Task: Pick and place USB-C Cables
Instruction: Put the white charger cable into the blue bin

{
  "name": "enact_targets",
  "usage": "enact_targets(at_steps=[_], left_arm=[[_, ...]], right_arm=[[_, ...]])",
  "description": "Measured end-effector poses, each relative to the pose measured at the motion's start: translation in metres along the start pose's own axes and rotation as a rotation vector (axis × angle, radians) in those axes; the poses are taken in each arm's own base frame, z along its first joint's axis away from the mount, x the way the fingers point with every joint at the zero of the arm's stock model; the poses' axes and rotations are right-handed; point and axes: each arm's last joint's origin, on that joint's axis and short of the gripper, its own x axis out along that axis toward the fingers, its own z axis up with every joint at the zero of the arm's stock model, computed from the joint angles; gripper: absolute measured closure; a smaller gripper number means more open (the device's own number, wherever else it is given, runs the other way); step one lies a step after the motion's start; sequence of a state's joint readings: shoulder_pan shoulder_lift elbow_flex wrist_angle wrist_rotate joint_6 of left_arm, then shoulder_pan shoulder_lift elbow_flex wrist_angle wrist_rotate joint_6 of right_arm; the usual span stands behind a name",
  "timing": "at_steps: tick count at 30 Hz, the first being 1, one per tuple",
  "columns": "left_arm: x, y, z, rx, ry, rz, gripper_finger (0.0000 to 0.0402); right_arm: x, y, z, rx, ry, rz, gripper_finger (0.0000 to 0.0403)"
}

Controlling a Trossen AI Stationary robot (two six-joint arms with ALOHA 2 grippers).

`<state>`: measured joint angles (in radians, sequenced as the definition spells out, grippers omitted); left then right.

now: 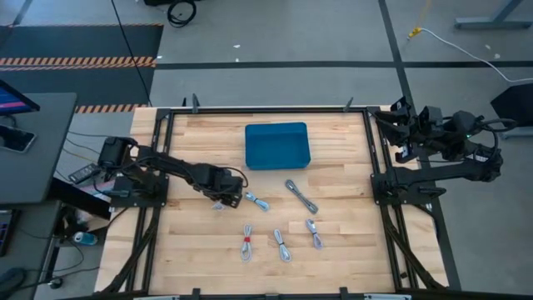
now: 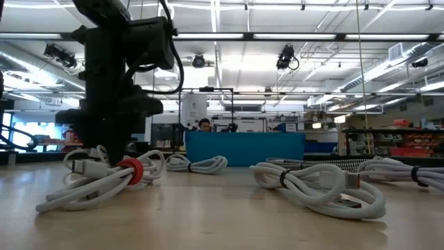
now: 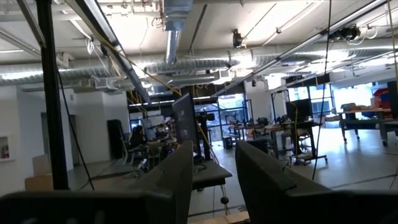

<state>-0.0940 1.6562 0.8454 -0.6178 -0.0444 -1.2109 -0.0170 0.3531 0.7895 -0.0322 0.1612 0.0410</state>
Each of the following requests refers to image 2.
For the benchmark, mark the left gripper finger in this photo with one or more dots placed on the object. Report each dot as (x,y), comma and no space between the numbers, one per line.
(123,139)
(102,139)

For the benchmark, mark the red storage bins stack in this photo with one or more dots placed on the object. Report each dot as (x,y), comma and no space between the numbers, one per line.
(71,137)

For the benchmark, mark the white cylindrical tank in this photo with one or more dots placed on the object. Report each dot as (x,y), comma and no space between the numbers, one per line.
(194,111)

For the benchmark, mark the person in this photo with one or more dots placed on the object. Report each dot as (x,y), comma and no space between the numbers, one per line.
(204,125)

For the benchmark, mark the black background device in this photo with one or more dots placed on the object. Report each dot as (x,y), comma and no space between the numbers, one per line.
(229,127)

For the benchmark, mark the blue plastic tray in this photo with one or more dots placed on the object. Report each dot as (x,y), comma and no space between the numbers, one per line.
(249,147)

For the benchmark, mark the small blue box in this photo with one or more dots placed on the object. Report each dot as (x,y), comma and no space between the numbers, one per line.
(287,127)

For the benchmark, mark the blue storage bin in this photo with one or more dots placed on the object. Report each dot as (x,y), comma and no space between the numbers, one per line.
(320,147)

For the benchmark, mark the black shelving unit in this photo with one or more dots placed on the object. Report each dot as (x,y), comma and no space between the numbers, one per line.
(381,131)

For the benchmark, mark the red box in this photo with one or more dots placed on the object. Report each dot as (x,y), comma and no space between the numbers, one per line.
(401,122)

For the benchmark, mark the white air vent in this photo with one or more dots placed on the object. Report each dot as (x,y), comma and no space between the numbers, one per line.
(395,51)

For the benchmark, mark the red storage bin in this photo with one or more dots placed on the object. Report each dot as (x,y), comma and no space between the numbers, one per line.
(409,151)

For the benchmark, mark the black ceiling-mounted camera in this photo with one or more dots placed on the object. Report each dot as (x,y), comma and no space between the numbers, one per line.
(419,62)
(198,60)
(59,55)
(286,57)

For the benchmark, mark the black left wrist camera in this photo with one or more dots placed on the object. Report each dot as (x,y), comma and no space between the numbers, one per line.
(149,41)

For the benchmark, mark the silver ventilation duct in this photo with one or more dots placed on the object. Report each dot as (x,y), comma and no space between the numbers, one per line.
(21,59)
(378,71)

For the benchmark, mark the grey frame bracket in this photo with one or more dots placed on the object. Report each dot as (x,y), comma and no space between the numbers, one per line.
(11,159)

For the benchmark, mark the black overhead frame beam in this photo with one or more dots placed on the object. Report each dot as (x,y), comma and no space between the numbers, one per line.
(340,37)

